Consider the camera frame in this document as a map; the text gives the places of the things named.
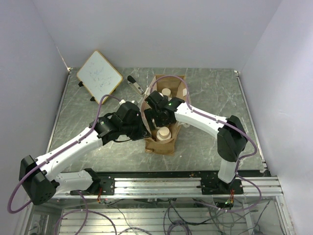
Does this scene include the brown canvas bag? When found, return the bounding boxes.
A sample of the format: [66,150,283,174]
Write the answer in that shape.
[140,74,190,155]

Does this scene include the beige cylinder bottle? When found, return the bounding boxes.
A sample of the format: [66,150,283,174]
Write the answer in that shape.
[152,119,157,130]

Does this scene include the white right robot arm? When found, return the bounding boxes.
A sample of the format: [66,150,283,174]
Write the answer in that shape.
[144,91,247,194]

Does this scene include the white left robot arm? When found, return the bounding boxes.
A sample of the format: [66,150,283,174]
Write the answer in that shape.
[19,101,148,205]

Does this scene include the beige cap bottle front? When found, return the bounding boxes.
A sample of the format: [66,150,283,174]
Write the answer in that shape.
[156,127,172,141]

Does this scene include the beige cap bottle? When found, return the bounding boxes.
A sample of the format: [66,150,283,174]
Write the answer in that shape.
[161,88,172,98]
[156,127,172,141]

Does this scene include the beige cap bottle rear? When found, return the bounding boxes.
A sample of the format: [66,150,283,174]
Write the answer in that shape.
[161,88,172,98]

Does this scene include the black and white marker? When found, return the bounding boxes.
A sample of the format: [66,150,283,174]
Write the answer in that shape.
[127,75,145,95]

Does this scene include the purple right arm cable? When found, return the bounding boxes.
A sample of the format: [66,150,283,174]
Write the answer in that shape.
[149,75,262,213]

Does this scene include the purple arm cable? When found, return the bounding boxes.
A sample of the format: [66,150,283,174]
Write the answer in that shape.
[149,75,262,213]
[7,94,127,213]

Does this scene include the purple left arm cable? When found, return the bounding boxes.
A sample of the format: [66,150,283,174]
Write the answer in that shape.
[7,94,127,213]

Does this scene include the small whiteboard with wooden frame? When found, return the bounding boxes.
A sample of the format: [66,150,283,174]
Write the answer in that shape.
[76,50,123,104]

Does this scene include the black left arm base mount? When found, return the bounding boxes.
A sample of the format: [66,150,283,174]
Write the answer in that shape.
[99,178,115,196]

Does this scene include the aluminium rail frame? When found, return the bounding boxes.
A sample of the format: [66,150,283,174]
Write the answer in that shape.
[14,176,294,235]

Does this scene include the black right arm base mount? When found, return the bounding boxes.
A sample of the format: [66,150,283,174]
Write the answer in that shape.
[197,178,244,195]

